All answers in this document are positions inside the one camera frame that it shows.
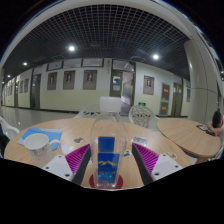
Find flat round red coaster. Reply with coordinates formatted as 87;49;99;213
88;173;124;190

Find open dark double door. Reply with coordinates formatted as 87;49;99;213
109;59;136;116

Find black tablet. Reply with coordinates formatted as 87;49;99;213
196;124;216;136

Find black bag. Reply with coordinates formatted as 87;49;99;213
0;133;10;158

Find framed wall portraits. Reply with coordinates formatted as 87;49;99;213
18;69;155;96

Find person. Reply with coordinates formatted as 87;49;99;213
206;109;224;138

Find clear water bottle blue label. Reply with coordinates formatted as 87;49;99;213
89;96;128;190

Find blue paper sheet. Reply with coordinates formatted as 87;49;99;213
17;127;64;152

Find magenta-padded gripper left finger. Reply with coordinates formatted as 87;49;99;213
41;143;93;186

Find dark wooden door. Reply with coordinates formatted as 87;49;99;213
29;73;42;110
171;82;184;117

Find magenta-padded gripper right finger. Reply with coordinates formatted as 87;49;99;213
131;143;184;186

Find horizontal wall frames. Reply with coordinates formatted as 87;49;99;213
46;58;104;72

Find white ceramic mug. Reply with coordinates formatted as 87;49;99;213
23;132;62;168

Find round ceiling lights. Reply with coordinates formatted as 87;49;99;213
21;44;160;67

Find small white paper card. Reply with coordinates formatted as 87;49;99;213
60;143;73;155

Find round wooden side table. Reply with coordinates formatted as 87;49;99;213
156;118;223;164

